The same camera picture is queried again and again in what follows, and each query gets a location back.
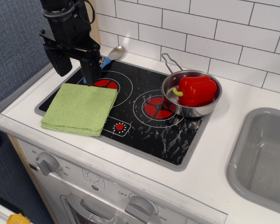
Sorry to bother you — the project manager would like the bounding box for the grey left oven knob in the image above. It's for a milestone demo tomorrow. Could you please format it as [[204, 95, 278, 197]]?
[[36, 152, 59, 176]]

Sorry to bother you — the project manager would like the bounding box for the green cloth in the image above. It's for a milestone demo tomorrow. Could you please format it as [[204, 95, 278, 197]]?
[[41, 83, 117, 136]]

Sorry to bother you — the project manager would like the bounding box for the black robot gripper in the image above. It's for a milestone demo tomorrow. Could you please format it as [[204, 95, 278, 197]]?
[[40, 9, 101, 86]]

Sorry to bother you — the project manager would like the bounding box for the grey right oven knob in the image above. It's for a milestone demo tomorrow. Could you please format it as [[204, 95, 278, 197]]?
[[125, 196, 155, 224]]

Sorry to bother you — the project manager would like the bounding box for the grey toy sink basin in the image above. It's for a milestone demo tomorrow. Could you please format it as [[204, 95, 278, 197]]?
[[226, 108, 280, 213]]

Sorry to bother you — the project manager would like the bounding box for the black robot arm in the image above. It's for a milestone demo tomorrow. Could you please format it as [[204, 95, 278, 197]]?
[[40, 0, 101, 86]]

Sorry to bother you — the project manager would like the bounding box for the small steel pot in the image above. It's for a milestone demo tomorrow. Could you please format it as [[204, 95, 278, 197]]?
[[161, 53, 223, 118]]

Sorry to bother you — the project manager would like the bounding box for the blue handled metal spoon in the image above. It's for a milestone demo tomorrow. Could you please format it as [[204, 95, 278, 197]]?
[[83, 46, 125, 84]]

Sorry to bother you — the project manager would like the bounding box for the black toy stove top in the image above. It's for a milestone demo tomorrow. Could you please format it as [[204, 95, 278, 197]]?
[[34, 54, 207, 173]]

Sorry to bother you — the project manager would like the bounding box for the yellow object at corner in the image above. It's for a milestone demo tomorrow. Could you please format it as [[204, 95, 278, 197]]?
[[7, 213, 31, 224]]

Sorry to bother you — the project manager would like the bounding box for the red toy bell pepper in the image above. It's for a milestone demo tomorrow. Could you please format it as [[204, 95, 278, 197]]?
[[172, 76, 217, 107]]

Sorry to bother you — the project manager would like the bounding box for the toy oven door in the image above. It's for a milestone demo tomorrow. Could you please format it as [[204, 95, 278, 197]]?
[[60, 193, 139, 224]]

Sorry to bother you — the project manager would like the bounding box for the grey oven knob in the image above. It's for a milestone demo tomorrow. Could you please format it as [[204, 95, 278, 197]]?
[[125, 196, 155, 224], [36, 152, 59, 176]]

